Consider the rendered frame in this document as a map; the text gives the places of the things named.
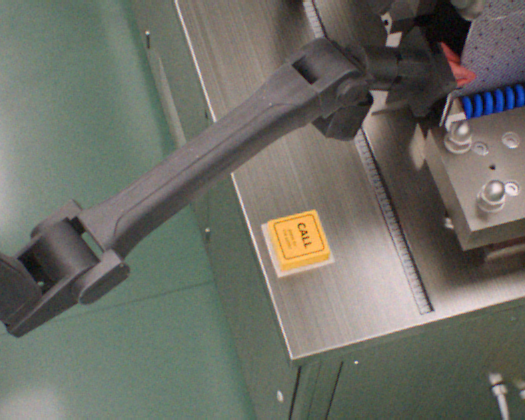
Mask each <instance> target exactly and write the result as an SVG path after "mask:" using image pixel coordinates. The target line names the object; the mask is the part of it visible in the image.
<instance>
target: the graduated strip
mask: <svg viewBox="0 0 525 420"><path fill-rule="evenodd" d="M301 3H302V6H303V9H304V10H305V13H306V16H307V18H308V21H309V23H310V26H311V28H312V30H313V33H314V36H315V38H319V37H323V38H326V39H327V40H331V39H330V37H329V34H328V31H327V29H326V27H325V25H324V22H323V20H322V17H321V14H320V12H319V9H318V8H317V5H316V2H315V0H306V1H302V2H301ZM354 141H355V144H356V146H357V149H358V151H359V156H360V158H361V161H362V164H363V166H364V169H365V171H366V174H367V176H368V178H369V181H370V184H371V186H372V189H373V191H374V194H375V196H376V198H377V201H378V204H379V206H380V211H381V214H382V217H383V218H384V221H385V224H386V226H387V229H388V231H389V234H390V237H391V238H392V241H393V244H394V246H395V249H396V251H397V254H398V257H399V259H400V264H401V266H402V269H403V271H404V274H405V277H406V279H407V281H408V284H409V286H410V289H411V291H412V294H413V297H414V299H415V301H416V304H417V306H418V309H419V314H420V315H424V314H428V313H431V312H435V311H436V310H435V307H434V305H433V302H432V300H431V298H430V296H429V293H428V290H427V288H426V285H425V283H424V280H423V278H422V276H421V273H420V268H419V266H418V263H417V260H416V259H415V256H414V254H413V251H412V249H411V246H410V243H409V241H408V238H407V237H406V234H405V231H404V229H403V226H402V224H401V219H400V217H399V214H398V212H397V209H396V207H395V204H394V201H393V199H392V196H391V195H390V192H389V190H388V187H387V184H386V182H385V179H384V177H383V174H382V173H381V170H380V165H379V162H378V160H377V157H376V154H375V153H374V150H373V148H372V145H371V143H370V140H369V137H368V135H367V132H366V131H365V128H364V126H363V123H362V125H361V127H360V129H359V132H358V133H357V135H356V137H355V138H354Z"/></svg>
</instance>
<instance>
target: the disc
mask: <svg viewBox="0 0 525 420"><path fill-rule="evenodd" d="M485 4H486V0H475V1H474V3H473V4H472V6H471V7H469V8H464V9H458V8H456V7H455V6H454V5H453V8H454V9H455V11H456V12H457V13H458V14H459V15H461V16H462V17H463V18H465V19H467V20H474V19H476V18H478V17H479V16H480V15H481V14H482V12H483V10H484V7H485Z"/></svg>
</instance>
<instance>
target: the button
mask: <svg viewBox="0 0 525 420"><path fill-rule="evenodd" d="M268 232H269V235H270V239H271V241H272V244H273V247H274V253H275V256H276V259H277V261H278V264H279V267H280V270H281V271H286V270H289V269H293V268H296V267H300V266H304V265H308V264H312V263H316V262H319V261H323V260H329V257H330V250H329V247H328V244H327V241H326V239H325V236H324V234H323V231H322V228H321V225H320V222H319V219H318V217H317V212H316V211H315V210H313V211H309V212H305V213H301V214H297V215H294V216H290V217H282V218H278V219H274V220H271V221H269V222H268Z"/></svg>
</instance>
